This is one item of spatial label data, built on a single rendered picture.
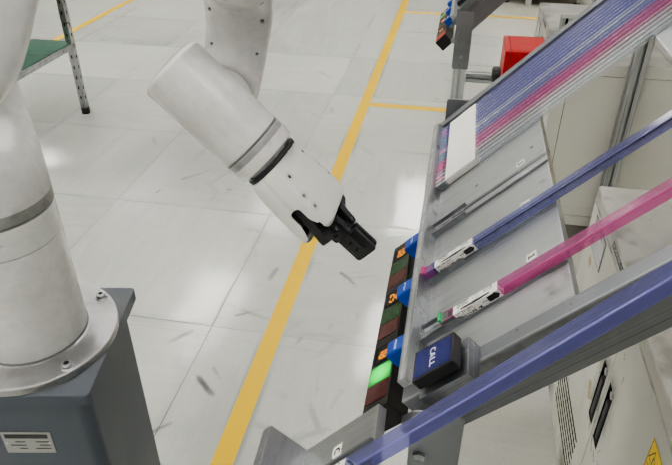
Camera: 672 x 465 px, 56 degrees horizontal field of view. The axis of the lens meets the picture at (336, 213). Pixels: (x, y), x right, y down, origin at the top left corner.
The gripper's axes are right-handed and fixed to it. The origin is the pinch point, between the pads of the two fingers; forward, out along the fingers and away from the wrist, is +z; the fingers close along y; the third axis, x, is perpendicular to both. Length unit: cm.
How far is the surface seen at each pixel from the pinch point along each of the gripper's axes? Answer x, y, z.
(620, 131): 18, -120, 67
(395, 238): -58, -114, 51
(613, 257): 15, -29, 41
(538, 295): 18.7, 14.7, 10.2
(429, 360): 9.1, 21.9, 5.6
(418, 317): 3.4, 8.8, 8.9
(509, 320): 15.1, 16.0, 10.2
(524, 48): 19, -82, 17
